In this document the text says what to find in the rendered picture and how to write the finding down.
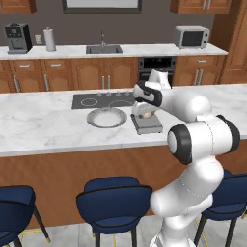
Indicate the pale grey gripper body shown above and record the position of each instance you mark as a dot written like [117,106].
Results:
[142,108]

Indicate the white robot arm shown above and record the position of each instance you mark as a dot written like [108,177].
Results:
[199,141]

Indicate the grey digital scale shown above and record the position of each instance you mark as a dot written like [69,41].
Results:
[148,125]

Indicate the grey round plate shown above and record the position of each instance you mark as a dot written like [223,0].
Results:
[106,117]

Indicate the wooden island counter base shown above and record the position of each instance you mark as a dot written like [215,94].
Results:
[48,180]

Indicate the black hob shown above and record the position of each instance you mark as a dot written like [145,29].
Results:
[96,101]

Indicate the black oven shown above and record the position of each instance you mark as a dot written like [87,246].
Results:
[157,63]

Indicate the short wooden base cupboard run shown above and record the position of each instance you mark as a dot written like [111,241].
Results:
[197,70]

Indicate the grey sink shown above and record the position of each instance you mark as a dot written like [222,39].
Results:
[104,49]

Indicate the long wooden base cupboard run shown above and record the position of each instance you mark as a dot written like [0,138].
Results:
[80,74]

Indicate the grey tap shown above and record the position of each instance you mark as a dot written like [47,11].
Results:
[103,39]

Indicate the grey microwave oven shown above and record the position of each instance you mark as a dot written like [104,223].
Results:
[192,37]

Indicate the blue stool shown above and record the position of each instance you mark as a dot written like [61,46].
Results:
[112,202]
[14,209]
[230,199]

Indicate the dark framed window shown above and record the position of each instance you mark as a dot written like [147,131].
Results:
[101,5]

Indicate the white paper towel roll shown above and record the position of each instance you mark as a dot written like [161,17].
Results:
[49,40]

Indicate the tall wooden cupboard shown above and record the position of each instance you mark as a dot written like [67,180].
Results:
[236,41]

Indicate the black and grey coffee machine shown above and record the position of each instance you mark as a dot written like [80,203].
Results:
[17,38]

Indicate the white wall socket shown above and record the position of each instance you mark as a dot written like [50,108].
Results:
[38,39]

